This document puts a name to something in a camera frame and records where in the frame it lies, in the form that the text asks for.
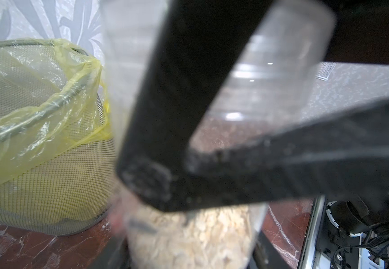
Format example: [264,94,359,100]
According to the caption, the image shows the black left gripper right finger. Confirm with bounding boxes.
[251,232,291,269]

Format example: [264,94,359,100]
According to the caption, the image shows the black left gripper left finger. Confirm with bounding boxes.
[88,237,129,269]

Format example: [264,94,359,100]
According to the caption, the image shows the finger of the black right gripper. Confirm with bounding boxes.
[116,1,389,212]

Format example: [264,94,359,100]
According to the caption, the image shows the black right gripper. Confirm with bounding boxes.
[324,1,389,65]

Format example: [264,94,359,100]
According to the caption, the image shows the glass jar with oatmeal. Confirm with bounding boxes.
[100,1,336,269]

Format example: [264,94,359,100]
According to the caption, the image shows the mesh waste bin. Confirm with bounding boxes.
[0,38,116,236]

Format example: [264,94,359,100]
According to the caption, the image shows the yellow plastic bin liner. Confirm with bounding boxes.
[0,39,115,191]

